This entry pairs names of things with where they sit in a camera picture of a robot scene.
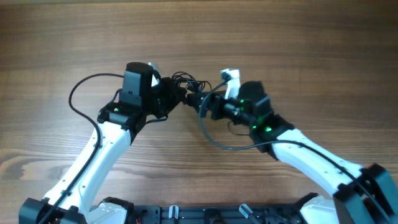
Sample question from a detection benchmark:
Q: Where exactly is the black cable bundle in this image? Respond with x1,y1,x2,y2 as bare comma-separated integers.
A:
170,71,213,94

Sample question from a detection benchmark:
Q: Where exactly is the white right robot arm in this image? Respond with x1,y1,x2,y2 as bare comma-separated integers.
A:
186,82,397,223

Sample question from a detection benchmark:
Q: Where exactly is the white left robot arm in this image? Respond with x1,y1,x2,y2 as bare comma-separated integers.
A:
19,62,187,224

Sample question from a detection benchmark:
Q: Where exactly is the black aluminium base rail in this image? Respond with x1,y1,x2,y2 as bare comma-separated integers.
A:
126,204,305,224

